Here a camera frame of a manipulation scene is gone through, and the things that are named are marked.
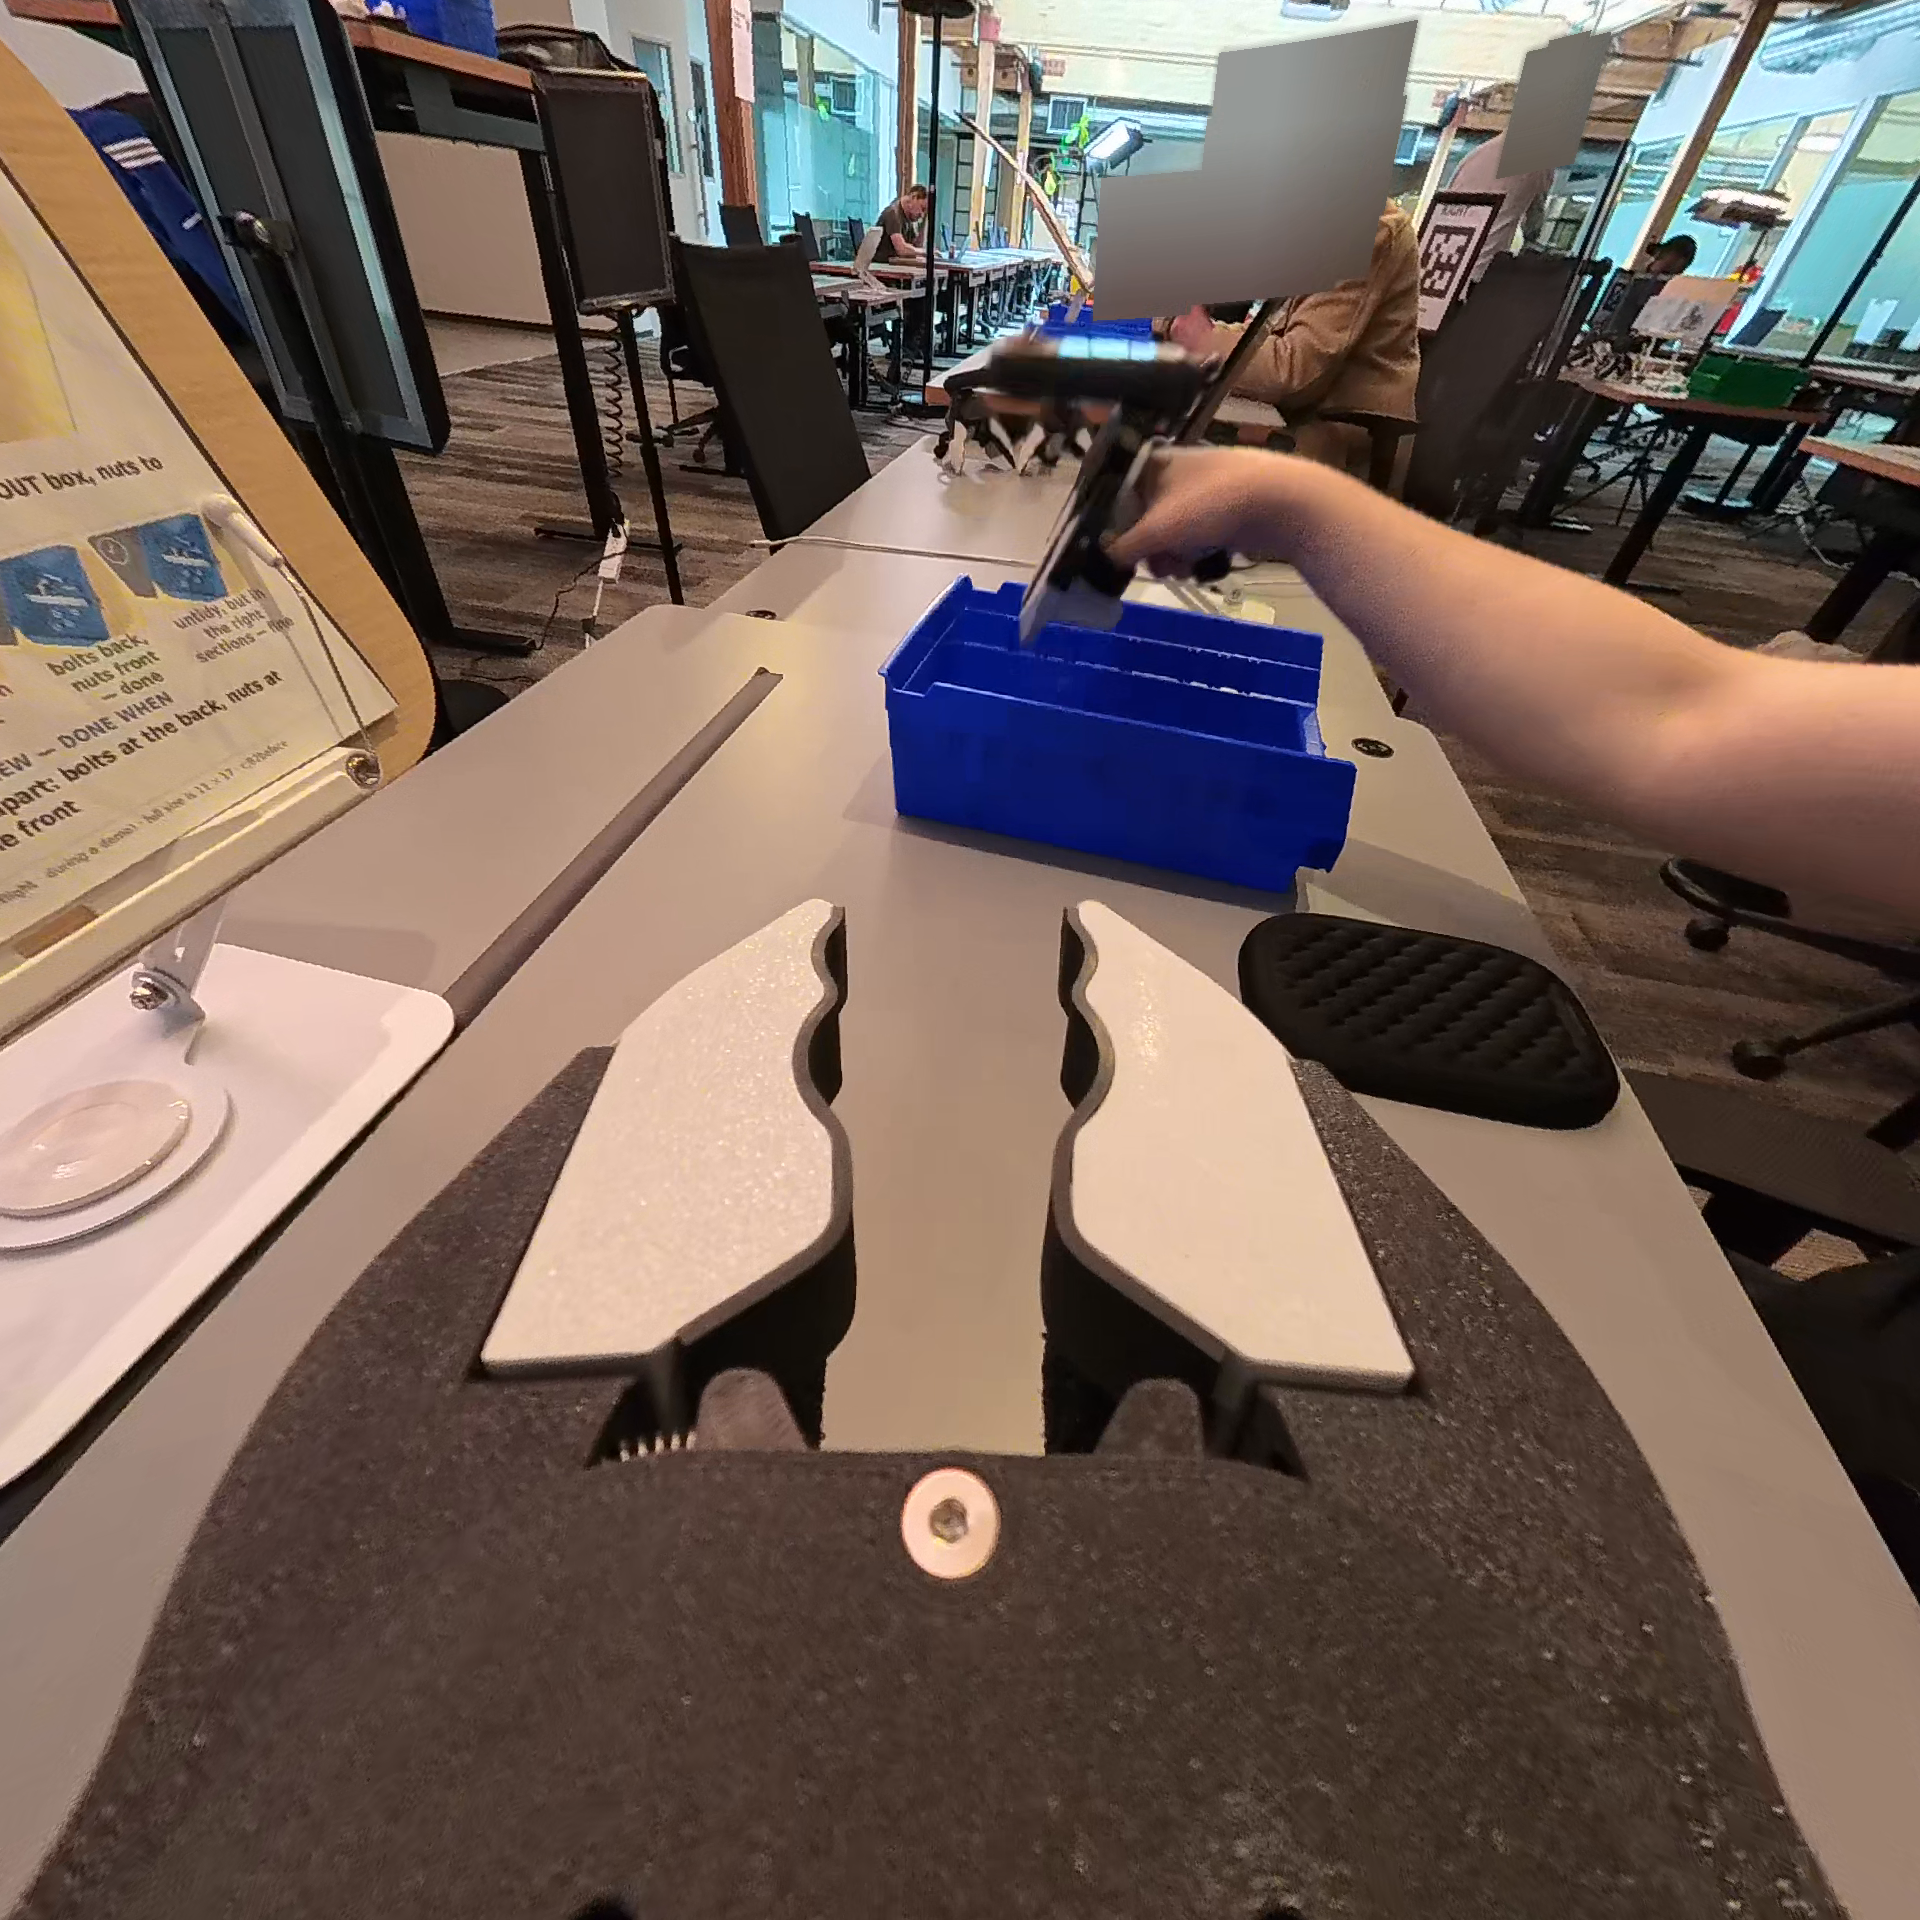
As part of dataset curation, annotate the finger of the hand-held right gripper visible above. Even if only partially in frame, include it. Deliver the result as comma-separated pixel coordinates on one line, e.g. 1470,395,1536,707
1017,566,1129,650

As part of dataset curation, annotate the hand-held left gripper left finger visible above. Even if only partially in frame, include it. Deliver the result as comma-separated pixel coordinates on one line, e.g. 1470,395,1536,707
478,897,858,1383

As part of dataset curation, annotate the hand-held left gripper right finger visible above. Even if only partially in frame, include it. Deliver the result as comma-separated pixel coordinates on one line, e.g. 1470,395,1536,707
1050,901,1421,1398

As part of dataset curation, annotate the blue plastic bin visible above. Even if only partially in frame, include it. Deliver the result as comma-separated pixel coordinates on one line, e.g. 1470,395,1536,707
881,576,1360,897

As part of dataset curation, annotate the person's right forearm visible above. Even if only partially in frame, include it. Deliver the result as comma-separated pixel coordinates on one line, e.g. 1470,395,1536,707
1288,464,1920,940

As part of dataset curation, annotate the person's right hand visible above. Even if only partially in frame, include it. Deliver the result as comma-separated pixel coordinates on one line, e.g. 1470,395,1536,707
1113,446,1326,581

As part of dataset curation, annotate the white printed sign board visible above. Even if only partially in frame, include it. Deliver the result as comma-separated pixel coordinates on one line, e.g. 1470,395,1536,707
1417,191,1505,333

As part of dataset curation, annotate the black mesh office chair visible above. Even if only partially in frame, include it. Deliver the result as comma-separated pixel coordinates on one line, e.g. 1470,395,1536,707
1402,253,1614,527

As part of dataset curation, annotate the black panel stand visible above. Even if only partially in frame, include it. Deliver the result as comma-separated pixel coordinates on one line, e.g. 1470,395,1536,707
510,69,684,603
670,238,875,545

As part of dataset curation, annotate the wooden top office desk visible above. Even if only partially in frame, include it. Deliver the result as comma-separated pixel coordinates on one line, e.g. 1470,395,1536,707
345,17,580,324

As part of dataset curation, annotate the printed instruction sheet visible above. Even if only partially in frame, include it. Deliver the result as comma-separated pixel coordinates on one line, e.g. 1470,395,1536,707
0,164,400,1039

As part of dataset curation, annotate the wooden backboard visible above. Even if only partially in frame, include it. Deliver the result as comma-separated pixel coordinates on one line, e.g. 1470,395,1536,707
0,37,438,782

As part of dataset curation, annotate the dark framed panel on stand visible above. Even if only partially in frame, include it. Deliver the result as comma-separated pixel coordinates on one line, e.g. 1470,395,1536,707
118,0,534,658

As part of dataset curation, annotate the blue striped jacket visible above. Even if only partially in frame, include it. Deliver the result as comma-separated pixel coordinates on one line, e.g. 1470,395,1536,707
67,104,258,348

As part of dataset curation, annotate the white cord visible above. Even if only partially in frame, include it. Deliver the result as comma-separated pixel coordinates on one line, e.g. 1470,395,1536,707
750,532,1060,568

